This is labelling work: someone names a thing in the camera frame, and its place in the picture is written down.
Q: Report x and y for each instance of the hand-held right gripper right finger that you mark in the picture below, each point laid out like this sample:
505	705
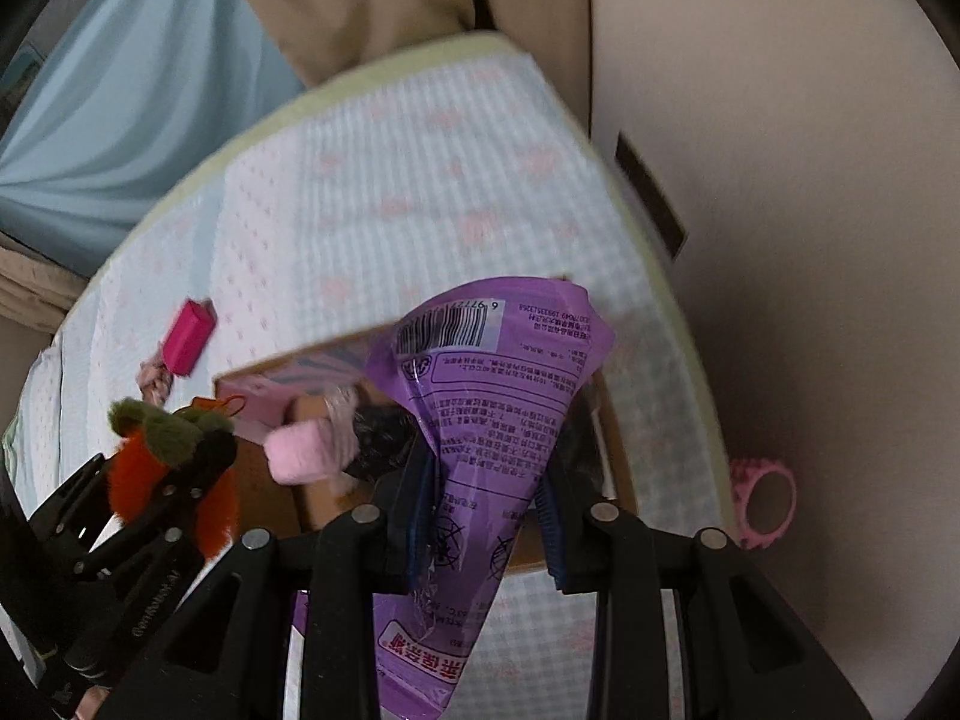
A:
556	540

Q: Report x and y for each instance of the magenta block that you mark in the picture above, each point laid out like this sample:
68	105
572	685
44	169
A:
187	337

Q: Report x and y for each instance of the purple plastic packet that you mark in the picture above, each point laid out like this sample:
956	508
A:
495	405

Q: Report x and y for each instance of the light blue hanging cloth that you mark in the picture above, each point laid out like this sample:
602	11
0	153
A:
135	90

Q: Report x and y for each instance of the cardboard box with pink pattern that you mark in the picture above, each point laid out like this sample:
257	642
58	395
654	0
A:
270	499

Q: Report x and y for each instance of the dark patterned sock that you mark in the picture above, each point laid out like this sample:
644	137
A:
382	431

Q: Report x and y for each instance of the pink fluffy sock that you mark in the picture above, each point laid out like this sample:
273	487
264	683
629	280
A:
300	454

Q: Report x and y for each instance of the crumpled beige pink cloth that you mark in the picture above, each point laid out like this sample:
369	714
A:
155	382

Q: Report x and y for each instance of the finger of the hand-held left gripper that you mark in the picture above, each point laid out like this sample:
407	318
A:
71	495
176	499

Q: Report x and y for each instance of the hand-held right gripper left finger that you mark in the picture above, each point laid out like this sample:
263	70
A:
409	540

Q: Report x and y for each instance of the pink tape roll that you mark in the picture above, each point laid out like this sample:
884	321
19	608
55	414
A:
742	487

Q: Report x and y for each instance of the orange plush toy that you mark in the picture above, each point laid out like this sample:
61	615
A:
131	480

